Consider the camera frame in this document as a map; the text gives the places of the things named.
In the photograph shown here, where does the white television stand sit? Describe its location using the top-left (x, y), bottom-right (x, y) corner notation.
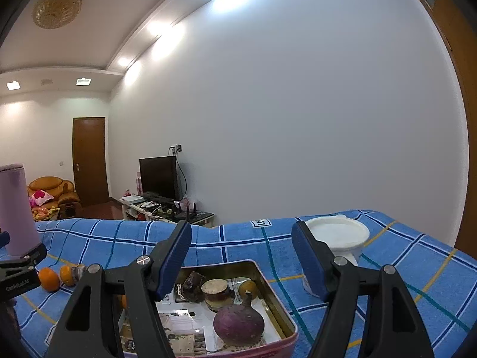
top-left (119, 194), bottom-right (215, 228)

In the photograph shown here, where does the purple turnip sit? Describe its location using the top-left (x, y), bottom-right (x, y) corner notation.
top-left (213, 293), bottom-right (266, 347)

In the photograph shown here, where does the round golden ceiling lamp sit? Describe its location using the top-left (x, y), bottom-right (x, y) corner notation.
top-left (32, 0), bottom-right (83, 29)

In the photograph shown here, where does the pink metal tin box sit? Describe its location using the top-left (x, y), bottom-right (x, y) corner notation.
top-left (118, 260), bottom-right (299, 358)

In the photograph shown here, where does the small yellow-green fruit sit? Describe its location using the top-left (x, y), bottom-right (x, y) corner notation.
top-left (238, 280), bottom-right (258, 301)

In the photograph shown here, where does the white mug with purple print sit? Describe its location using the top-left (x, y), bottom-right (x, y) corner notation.
top-left (303, 246), bottom-right (368, 299)

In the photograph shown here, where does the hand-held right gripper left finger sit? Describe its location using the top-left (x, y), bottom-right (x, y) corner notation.
top-left (44, 220), bottom-right (193, 358)

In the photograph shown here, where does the white mug lid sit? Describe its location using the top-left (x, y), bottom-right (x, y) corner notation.
top-left (305, 214), bottom-right (370, 250)

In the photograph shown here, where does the black router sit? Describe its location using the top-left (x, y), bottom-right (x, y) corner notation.
top-left (173, 201), bottom-right (198, 221)

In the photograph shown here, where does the black television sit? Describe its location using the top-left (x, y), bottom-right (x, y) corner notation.
top-left (139, 155), bottom-right (179, 201)

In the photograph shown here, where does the wooden door frame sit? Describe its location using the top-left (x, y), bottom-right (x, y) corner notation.
top-left (404, 0), bottom-right (477, 254)

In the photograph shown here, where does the blue plaid blanket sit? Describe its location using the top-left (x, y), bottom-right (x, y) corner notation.
top-left (0, 209), bottom-right (477, 358)

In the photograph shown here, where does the fruit plate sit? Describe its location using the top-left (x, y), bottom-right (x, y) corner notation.
top-left (32, 207), bottom-right (60, 221)

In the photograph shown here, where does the orange leather armchair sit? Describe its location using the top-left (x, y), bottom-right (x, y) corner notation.
top-left (28, 176), bottom-right (82, 219)

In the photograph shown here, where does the pink thermos bottle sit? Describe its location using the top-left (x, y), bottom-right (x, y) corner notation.
top-left (0, 163), bottom-right (41, 258)

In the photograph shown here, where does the dark television cable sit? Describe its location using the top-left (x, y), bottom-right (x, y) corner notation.
top-left (176, 153), bottom-right (187, 202)

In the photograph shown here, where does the dark brown root chunk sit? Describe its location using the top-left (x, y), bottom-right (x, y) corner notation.
top-left (181, 271), bottom-right (207, 303)

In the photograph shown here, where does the brown wooden door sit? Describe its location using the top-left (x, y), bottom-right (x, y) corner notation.
top-left (72, 117), bottom-right (110, 206)

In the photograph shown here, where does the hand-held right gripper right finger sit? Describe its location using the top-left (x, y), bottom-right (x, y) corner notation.
top-left (291, 221), bottom-right (435, 358)

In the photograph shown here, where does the printed paper leaflet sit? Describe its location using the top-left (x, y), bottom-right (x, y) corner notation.
top-left (119, 276), bottom-right (282, 357)

